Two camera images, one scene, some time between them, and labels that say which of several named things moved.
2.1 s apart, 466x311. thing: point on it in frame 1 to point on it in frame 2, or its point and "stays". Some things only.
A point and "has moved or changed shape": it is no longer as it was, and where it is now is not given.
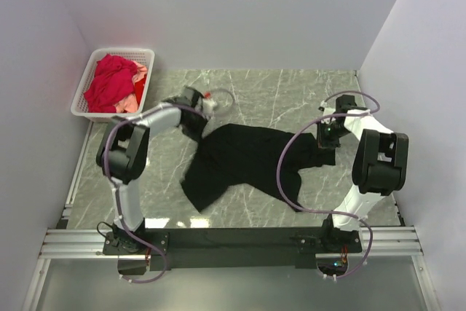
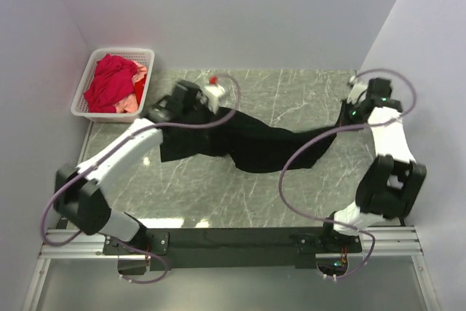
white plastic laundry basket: x=115 y=81 stays
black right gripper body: x=329 y=135 to x=352 y=115
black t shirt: x=269 y=159 has moved or changed shape
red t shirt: x=112 y=82 stays
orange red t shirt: x=140 y=87 stays
